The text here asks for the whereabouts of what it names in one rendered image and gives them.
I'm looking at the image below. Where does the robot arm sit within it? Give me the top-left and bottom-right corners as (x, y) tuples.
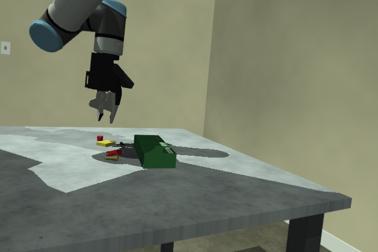
(29, 0), (134, 89)

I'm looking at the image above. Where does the green rack of labelled bins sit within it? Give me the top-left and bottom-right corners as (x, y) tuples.
(133, 135), (177, 169)

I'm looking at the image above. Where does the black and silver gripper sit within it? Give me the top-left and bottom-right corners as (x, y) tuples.
(85, 53), (122, 123)

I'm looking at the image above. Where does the red battery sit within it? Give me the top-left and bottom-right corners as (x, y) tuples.
(106, 149), (123, 156)

